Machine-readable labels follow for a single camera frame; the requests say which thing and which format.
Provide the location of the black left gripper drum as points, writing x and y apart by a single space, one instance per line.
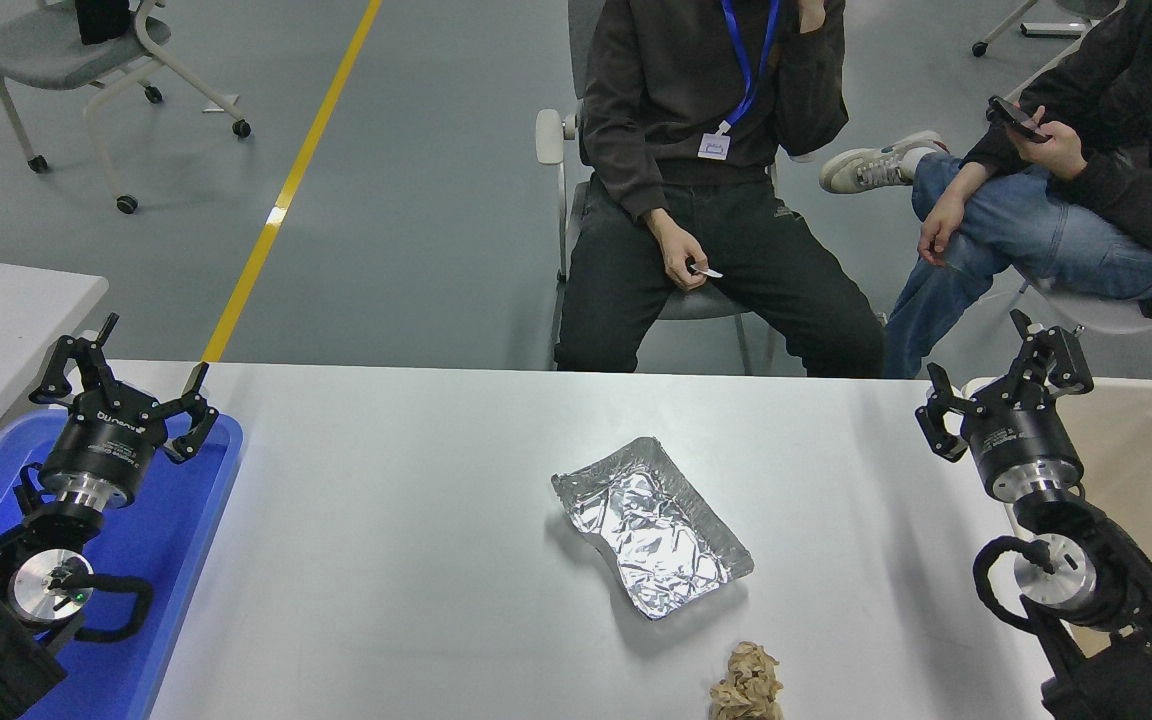
104 440

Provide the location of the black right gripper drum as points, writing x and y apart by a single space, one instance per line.
1021 440

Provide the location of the black phone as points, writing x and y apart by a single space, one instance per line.
1014 117

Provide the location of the small white paper slip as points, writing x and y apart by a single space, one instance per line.
709 271

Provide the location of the silver foil tray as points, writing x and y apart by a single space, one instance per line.
651 530

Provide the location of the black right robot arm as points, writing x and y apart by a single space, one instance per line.
1136 640

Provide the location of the person's right hand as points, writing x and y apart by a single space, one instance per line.
681 258
941 228

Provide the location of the person's left hand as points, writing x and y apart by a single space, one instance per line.
812 12
1056 145

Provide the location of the white seat chair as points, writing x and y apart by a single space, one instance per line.
1106 312

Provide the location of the blue plastic tray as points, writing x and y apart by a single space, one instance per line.
166 540

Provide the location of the person with crossed legs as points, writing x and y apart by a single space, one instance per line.
1036 230

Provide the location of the grey wheeled chair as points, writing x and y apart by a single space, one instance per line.
46 45

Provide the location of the crumpled tan paper ball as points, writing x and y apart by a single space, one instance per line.
748 685

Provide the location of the white chair legs with wheels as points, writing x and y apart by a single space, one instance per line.
1061 29

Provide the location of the black item on chair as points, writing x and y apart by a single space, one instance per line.
101 20

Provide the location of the grey chair with white armrest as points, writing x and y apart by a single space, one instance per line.
551 135

